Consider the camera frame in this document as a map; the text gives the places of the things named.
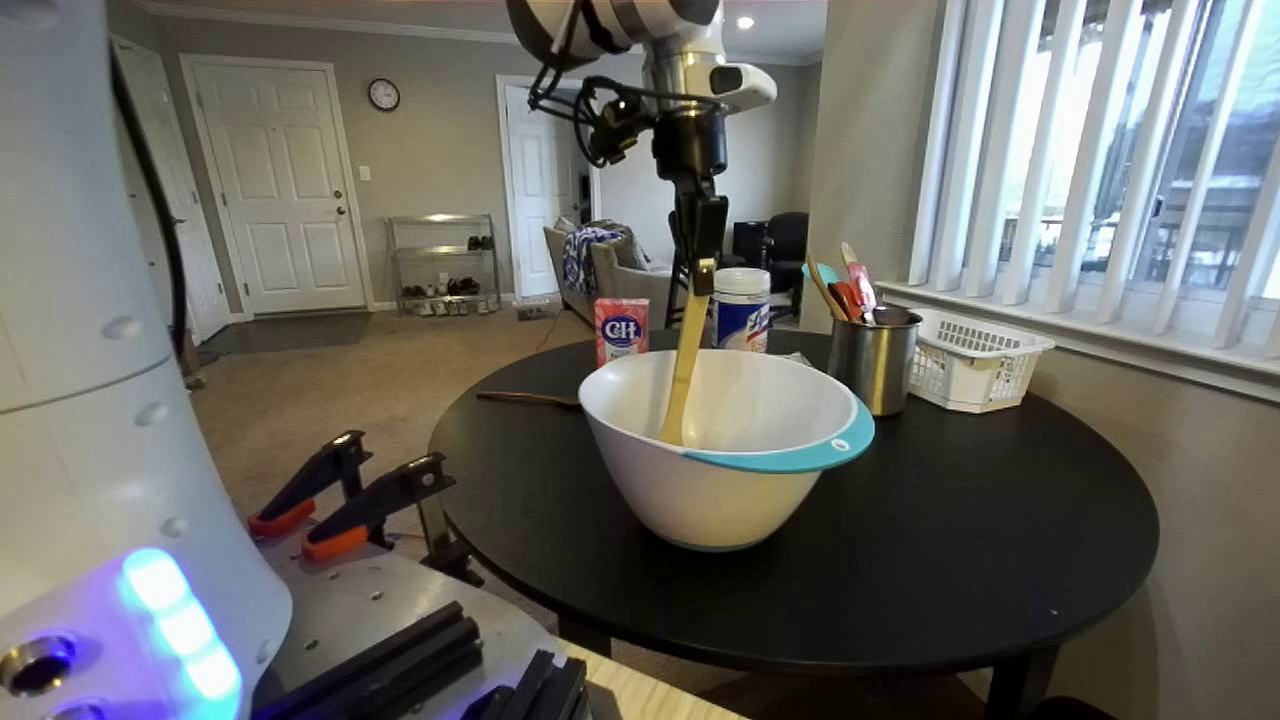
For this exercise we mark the wooden spoon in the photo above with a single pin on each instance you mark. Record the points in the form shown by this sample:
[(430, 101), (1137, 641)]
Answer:
[(530, 397)]

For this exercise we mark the orange black clamp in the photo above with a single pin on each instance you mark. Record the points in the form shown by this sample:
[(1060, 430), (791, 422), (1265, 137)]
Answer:
[(361, 519), (332, 462)]

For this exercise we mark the white mixing bowl teal rim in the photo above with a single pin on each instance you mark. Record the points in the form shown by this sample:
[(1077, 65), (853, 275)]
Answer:
[(759, 432)]

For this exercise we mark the white wipes canister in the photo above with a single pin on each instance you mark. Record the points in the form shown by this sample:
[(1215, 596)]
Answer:
[(742, 310)]

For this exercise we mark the utensils in steel cup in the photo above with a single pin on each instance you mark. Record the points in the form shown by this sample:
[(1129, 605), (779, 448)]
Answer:
[(847, 290)]

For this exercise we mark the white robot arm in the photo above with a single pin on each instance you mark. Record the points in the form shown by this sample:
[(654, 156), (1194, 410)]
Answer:
[(620, 70)]

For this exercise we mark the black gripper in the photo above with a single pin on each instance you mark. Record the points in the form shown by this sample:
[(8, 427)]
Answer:
[(689, 153)]

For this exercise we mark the white vertical blinds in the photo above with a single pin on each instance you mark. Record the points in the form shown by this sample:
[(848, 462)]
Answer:
[(1110, 167)]

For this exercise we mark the small sugar carton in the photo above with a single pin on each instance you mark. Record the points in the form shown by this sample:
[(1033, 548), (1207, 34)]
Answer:
[(620, 326)]

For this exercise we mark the white plastic basket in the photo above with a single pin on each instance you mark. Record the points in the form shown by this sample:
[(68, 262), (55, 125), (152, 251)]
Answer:
[(972, 365)]

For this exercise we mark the round black table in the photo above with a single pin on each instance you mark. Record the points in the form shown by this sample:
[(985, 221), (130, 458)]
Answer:
[(956, 540)]

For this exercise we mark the round wall clock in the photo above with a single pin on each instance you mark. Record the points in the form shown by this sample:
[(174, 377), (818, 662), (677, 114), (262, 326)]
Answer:
[(383, 93)]

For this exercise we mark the steel utensil cup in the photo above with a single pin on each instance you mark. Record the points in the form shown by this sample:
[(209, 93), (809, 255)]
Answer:
[(879, 359)]

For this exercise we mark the blue white blanket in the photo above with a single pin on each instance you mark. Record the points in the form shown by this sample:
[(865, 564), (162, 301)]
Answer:
[(577, 255)]

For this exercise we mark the beige sofa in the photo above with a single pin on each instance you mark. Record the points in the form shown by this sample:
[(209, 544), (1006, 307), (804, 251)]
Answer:
[(620, 270)]

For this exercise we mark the white interior door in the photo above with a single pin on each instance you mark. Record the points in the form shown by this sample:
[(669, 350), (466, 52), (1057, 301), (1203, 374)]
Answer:
[(277, 167)]

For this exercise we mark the black office chair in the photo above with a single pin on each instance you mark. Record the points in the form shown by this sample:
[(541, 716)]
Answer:
[(779, 247)]

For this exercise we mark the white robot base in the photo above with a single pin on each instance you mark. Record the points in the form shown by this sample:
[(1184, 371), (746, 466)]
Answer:
[(117, 537)]

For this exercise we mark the wire shoe rack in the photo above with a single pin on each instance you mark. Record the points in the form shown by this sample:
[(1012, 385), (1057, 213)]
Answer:
[(445, 265)]

